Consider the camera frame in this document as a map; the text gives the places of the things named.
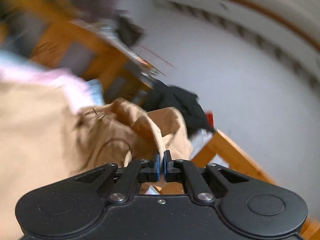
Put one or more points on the pink floral quilt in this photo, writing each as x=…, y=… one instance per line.
x=75, y=88

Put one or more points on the black garment on headboard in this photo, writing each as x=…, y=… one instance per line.
x=163, y=96

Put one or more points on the tan hooded zip jacket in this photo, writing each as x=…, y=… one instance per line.
x=42, y=141

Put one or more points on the white grey towel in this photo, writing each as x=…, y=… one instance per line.
x=198, y=140

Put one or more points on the wooden bed frame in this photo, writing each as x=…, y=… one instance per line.
x=287, y=141

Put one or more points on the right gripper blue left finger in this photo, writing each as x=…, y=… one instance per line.
x=155, y=167

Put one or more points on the red item behind garment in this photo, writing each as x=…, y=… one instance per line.
x=210, y=118

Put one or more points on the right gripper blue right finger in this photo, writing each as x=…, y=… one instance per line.
x=168, y=166

